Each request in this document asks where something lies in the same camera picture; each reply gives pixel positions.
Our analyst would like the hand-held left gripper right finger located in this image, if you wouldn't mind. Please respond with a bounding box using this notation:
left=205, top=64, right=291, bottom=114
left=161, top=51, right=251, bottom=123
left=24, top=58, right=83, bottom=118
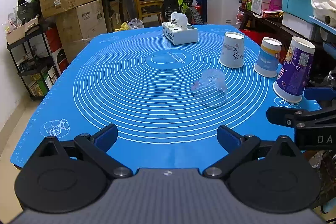
left=203, top=125, right=305, bottom=179

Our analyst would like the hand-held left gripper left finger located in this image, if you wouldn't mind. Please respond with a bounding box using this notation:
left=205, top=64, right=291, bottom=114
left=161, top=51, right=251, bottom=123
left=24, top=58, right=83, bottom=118
left=35, top=124, right=133, bottom=179

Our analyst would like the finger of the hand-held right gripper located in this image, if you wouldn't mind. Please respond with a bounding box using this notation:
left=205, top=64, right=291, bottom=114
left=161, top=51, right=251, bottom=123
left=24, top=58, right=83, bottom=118
left=304, top=86, right=336, bottom=109
left=266, top=106, right=336, bottom=130

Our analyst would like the purple paper cup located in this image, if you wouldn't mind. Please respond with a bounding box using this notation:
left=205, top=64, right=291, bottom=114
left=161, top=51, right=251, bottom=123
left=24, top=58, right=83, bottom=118
left=272, top=36, right=316, bottom=104

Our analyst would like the clear plastic cup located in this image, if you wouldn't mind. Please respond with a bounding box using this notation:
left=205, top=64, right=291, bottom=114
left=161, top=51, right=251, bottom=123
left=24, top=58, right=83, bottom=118
left=191, top=68, right=228, bottom=107

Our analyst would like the blue and yellow paper cup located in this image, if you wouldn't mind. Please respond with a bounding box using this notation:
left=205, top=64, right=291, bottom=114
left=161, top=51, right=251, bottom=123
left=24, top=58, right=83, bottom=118
left=253, top=37, right=282, bottom=78

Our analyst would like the white floral paper cup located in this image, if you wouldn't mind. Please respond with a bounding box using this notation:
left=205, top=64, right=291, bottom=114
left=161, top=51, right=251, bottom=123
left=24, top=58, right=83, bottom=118
left=219, top=32, right=245, bottom=69

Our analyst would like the blue silicone baking mat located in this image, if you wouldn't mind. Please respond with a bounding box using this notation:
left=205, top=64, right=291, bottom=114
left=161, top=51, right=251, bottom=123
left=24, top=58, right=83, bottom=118
left=10, top=24, right=323, bottom=170

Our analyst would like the white flat box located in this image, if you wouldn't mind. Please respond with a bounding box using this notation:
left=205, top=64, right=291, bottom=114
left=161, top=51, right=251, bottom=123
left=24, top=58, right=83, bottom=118
left=282, top=12, right=323, bottom=41

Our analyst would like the dark wooden side table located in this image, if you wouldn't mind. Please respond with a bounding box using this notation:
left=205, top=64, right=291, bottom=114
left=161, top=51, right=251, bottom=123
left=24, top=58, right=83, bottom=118
left=238, top=6, right=324, bottom=62

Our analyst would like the cream white cloth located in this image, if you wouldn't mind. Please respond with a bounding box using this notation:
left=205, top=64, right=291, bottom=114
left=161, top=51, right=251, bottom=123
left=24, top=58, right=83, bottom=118
left=311, top=0, right=336, bottom=27

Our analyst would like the red and white box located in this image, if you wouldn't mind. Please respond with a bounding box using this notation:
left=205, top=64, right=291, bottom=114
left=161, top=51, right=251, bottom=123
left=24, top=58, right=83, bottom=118
left=43, top=27, right=69, bottom=75

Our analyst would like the black metal shelf rack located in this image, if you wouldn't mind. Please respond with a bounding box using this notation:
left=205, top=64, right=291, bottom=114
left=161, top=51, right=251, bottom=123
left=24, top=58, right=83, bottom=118
left=7, top=19, right=61, bottom=102

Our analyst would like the yellow toy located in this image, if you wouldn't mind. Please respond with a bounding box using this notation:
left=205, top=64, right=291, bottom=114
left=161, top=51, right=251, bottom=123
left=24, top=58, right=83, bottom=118
left=115, top=21, right=131, bottom=32

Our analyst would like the green and white carton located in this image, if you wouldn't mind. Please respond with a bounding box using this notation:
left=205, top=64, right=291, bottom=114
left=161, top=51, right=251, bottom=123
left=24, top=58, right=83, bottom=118
left=247, top=0, right=271, bottom=16

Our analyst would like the white patterned tissue box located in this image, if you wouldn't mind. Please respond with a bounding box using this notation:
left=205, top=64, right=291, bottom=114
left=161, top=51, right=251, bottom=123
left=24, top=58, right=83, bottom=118
left=162, top=12, right=198, bottom=45

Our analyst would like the large closed cardboard box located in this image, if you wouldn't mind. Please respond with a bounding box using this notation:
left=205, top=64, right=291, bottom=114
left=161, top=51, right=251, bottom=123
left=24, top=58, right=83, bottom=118
left=55, top=0, right=108, bottom=64

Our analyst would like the crumpled white plastic bag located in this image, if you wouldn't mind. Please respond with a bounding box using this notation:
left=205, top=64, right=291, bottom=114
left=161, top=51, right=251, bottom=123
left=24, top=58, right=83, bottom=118
left=127, top=18, right=145, bottom=30

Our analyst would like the small cardboard box with snacks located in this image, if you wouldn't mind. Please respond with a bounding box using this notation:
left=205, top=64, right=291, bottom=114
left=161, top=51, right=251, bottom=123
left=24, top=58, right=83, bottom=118
left=5, top=17, right=40, bottom=45

